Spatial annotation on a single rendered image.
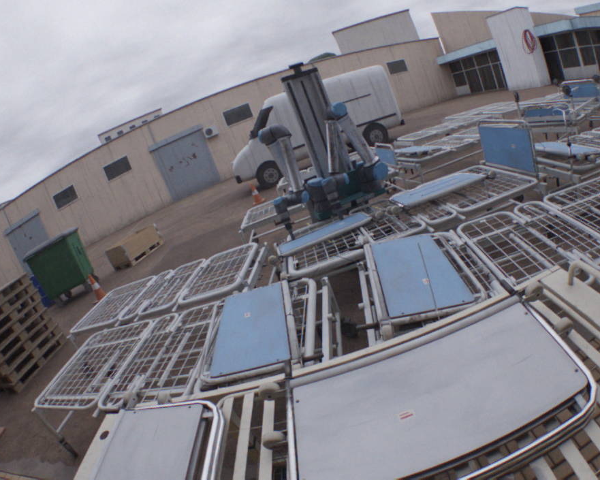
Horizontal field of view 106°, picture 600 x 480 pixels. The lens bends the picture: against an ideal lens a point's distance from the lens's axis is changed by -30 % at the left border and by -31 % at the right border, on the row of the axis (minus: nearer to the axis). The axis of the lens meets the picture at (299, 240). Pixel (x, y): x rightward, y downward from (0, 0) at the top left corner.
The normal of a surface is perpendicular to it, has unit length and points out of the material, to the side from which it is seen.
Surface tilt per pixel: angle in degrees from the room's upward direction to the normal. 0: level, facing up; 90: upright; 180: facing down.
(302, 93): 90
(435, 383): 6
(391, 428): 6
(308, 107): 90
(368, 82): 86
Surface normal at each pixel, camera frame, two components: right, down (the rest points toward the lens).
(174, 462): -0.29, -0.89
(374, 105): 0.15, 0.25
